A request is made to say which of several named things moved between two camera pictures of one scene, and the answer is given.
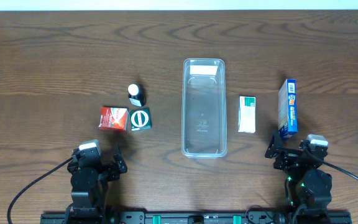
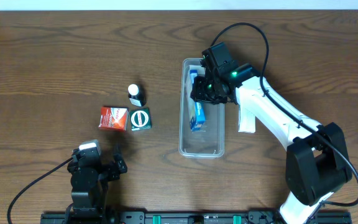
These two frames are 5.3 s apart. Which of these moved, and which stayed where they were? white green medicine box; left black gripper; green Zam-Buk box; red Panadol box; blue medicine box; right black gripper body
Moved: blue medicine box; right black gripper body
Stayed: green Zam-Buk box; white green medicine box; left black gripper; red Panadol box
